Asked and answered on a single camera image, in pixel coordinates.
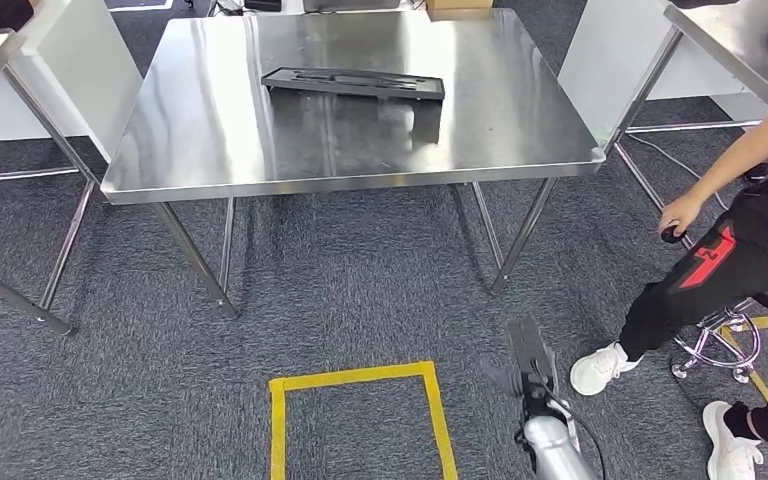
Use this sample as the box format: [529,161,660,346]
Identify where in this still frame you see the person's hand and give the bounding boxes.
[657,192,707,236]

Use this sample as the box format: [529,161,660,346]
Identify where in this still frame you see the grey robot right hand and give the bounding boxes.
[504,316,561,399]

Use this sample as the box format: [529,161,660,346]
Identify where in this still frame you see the black plastic frame part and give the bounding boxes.
[261,66,446,103]

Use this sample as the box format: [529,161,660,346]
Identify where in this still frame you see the person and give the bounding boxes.
[569,89,768,480]

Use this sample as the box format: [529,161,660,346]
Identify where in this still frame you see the chrome swivel stool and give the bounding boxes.
[672,291,768,386]

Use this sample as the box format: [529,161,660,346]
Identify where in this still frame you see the white upright panel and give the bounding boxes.
[0,0,145,164]
[558,0,768,150]

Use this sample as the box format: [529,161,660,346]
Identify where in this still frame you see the cardboard box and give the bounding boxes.
[425,0,495,21]

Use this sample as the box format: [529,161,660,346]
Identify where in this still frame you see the grey flat device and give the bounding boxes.
[303,0,402,13]

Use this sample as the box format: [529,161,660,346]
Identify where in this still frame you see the grey floor cable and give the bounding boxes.
[625,132,731,211]

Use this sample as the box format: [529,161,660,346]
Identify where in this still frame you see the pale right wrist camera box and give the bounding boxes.
[546,396,582,453]

